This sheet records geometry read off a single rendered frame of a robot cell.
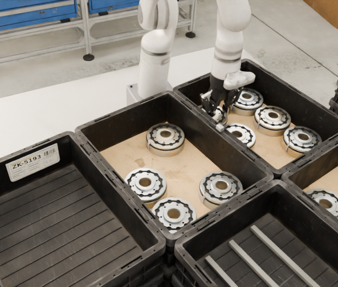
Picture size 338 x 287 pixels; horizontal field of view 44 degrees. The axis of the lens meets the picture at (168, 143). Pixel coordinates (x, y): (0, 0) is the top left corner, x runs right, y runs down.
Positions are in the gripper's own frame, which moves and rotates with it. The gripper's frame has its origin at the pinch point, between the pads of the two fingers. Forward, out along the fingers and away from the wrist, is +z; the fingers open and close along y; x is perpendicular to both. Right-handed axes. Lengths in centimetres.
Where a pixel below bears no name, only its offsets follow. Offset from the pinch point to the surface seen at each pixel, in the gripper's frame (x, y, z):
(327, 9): -146, -226, 76
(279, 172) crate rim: 30.8, 6.0, -7.4
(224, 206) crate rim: 32.8, 22.8, -7.4
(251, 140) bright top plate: 13.8, -0.8, -0.4
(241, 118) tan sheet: 2.6, -6.7, 2.4
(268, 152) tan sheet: 17.7, -4.5, 2.5
